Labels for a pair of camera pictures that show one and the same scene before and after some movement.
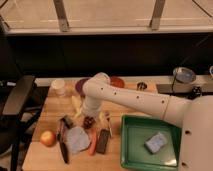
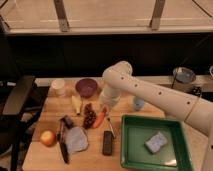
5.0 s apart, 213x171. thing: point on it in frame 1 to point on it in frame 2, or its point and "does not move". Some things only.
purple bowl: (79, 86) does not move
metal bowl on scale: (184, 75) does not move
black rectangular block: (101, 145) to (107, 147)
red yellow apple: (48, 138) does not move
